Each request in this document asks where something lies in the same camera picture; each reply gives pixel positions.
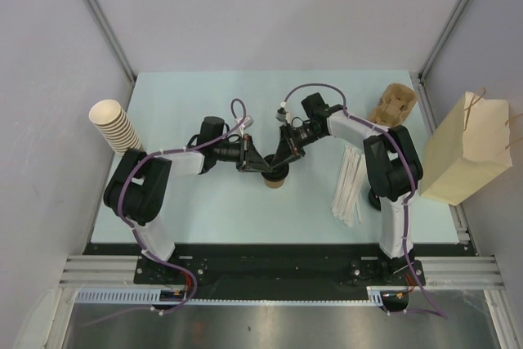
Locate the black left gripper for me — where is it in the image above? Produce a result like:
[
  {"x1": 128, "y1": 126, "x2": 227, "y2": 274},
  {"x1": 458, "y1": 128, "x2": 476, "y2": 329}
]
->
[{"x1": 212, "y1": 134, "x2": 270, "y2": 173}]

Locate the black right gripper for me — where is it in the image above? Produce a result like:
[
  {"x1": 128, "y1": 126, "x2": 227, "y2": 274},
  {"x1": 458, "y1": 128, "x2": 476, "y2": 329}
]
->
[{"x1": 273, "y1": 123, "x2": 327, "y2": 168}]

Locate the black coffee cup lid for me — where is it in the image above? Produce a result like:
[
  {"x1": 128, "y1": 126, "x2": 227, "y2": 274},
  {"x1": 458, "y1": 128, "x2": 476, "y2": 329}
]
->
[{"x1": 262, "y1": 154, "x2": 289, "y2": 182}]

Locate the brown paper coffee cup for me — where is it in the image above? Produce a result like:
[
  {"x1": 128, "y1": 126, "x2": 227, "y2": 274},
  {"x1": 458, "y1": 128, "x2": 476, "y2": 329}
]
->
[{"x1": 262, "y1": 172, "x2": 286, "y2": 189}]

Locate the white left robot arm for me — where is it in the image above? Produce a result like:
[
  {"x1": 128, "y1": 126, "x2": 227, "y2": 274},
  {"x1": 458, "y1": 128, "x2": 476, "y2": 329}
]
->
[{"x1": 103, "y1": 116, "x2": 271, "y2": 284}]

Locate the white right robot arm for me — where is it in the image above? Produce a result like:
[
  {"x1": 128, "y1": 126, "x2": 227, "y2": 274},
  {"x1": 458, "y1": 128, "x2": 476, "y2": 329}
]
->
[{"x1": 270, "y1": 93, "x2": 423, "y2": 284}]

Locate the cream paper takeout bag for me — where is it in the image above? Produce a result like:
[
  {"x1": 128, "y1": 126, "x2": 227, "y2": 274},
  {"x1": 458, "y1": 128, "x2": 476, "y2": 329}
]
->
[{"x1": 419, "y1": 87, "x2": 522, "y2": 206}]

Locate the white wrapped straw pile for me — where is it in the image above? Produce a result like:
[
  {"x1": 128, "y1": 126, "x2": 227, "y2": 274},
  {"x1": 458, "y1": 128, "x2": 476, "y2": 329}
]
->
[{"x1": 331, "y1": 145, "x2": 367, "y2": 227}]

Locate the black lid stack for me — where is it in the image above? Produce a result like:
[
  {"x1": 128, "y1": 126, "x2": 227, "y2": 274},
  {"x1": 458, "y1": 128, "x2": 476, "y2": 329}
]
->
[{"x1": 368, "y1": 189, "x2": 382, "y2": 211}]

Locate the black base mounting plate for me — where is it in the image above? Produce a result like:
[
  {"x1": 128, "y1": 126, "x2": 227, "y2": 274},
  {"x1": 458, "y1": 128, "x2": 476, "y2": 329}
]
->
[{"x1": 83, "y1": 242, "x2": 479, "y2": 295}]

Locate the brown pulp cup carrier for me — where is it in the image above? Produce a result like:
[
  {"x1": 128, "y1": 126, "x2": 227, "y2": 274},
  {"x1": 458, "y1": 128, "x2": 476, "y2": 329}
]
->
[{"x1": 367, "y1": 83, "x2": 417, "y2": 128}]

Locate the stack of paper cups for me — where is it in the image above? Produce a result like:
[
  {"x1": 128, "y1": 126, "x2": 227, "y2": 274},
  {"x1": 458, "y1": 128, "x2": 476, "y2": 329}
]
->
[{"x1": 88, "y1": 99, "x2": 145, "y2": 156}]

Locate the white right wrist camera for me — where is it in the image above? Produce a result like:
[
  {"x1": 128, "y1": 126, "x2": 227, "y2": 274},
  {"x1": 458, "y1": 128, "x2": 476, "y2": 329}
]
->
[{"x1": 275, "y1": 101, "x2": 293, "y2": 123}]

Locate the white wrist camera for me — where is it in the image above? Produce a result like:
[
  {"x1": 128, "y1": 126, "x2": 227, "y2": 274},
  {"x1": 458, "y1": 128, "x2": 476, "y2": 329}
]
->
[
  {"x1": 235, "y1": 115, "x2": 253, "y2": 136},
  {"x1": 275, "y1": 101, "x2": 293, "y2": 123}
]

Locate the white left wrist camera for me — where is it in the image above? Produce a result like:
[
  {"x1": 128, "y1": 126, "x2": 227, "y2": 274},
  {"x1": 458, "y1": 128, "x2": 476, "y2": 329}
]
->
[{"x1": 235, "y1": 115, "x2": 253, "y2": 136}]

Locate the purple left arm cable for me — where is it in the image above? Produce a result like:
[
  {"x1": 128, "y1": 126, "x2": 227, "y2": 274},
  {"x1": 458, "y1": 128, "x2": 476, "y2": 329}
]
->
[{"x1": 77, "y1": 98, "x2": 248, "y2": 325}]

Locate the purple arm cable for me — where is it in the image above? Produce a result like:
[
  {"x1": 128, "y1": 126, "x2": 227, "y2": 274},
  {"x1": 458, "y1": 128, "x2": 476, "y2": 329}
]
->
[
  {"x1": 279, "y1": 82, "x2": 448, "y2": 319},
  {"x1": 77, "y1": 98, "x2": 248, "y2": 325}
]

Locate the white cable duct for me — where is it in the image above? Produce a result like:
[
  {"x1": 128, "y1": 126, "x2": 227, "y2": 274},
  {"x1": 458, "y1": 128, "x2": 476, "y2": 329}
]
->
[{"x1": 75, "y1": 285, "x2": 387, "y2": 309}]

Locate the aluminium frame rail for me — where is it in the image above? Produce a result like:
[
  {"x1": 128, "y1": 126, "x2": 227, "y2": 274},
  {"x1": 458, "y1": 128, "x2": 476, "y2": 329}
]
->
[{"x1": 60, "y1": 256, "x2": 504, "y2": 289}]

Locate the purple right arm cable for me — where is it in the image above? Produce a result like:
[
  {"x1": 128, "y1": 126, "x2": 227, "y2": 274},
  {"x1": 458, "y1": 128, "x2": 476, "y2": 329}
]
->
[{"x1": 279, "y1": 82, "x2": 448, "y2": 319}]

